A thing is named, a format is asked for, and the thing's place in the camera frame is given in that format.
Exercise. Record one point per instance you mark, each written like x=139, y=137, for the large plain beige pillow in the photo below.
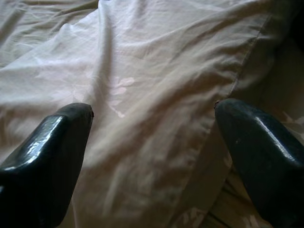
x=142, y=59

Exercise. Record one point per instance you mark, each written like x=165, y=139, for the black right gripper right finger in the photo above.
x=266, y=166

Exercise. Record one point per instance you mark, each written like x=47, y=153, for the beige floral bed sheet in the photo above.
x=285, y=99

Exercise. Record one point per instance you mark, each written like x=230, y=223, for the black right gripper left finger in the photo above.
x=42, y=171

